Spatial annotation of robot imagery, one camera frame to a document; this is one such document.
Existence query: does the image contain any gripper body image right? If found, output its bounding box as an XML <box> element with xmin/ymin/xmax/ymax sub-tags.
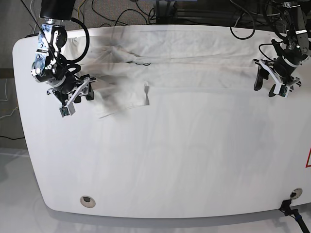
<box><xmin>253</xmin><ymin>56</ymin><xmax>302</xmax><ymax>92</ymax></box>

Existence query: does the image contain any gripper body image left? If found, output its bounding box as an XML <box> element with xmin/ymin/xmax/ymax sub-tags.
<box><xmin>47</xmin><ymin>74</ymin><xmax>97</xmax><ymax>107</ymax></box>

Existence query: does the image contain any white printed T-shirt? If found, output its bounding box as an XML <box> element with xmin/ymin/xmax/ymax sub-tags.
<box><xmin>62</xmin><ymin>25</ymin><xmax>290</xmax><ymax>119</ymax></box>

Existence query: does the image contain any red triangle sticker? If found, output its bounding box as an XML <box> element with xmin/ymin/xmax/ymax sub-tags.
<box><xmin>305</xmin><ymin>148</ymin><xmax>311</xmax><ymax>168</ymax></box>

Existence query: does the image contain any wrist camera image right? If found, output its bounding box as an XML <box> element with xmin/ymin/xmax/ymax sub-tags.
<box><xmin>273</xmin><ymin>84</ymin><xmax>290</xmax><ymax>98</ymax></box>

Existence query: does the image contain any white floor cable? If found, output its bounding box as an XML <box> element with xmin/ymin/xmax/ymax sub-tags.
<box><xmin>29</xmin><ymin>0</ymin><xmax>38</xmax><ymax>34</ymax></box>

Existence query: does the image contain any yellow floor cable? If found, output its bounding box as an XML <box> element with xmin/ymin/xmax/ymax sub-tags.
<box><xmin>76</xmin><ymin>0</ymin><xmax>86</xmax><ymax>25</ymax></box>

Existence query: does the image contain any left table cable grommet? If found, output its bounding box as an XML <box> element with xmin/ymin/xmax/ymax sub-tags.
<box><xmin>80</xmin><ymin>196</ymin><xmax>96</xmax><ymax>208</ymax></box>

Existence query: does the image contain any table cable grommet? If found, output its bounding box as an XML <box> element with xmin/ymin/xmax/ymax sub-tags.
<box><xmin>290</xmin><ymin>188</ymin><xmax>303</xmax><ymax>200</ymax></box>
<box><xmin>80</xmin><ymin>196</ymin><xmax>96</xmax><ymax>208</ymax></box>

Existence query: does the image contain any right table cable grommet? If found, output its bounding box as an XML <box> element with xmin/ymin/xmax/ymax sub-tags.
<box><xmin>290</xmin><ymin>188</ymin><xmax>303</xmax><ymax>200</ymax></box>

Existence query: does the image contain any aluminium frame stand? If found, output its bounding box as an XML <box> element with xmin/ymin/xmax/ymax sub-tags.
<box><xmin>153</xmin><ymin>0</ymin><xmax>177</xmax><ymax>25</ymax></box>

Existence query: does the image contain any black clamp with cable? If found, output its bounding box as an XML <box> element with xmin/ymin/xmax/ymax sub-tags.
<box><xmin>279</xmin><ymin>200</ymin><xmax>310</xmax><ymax>233</ymax></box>

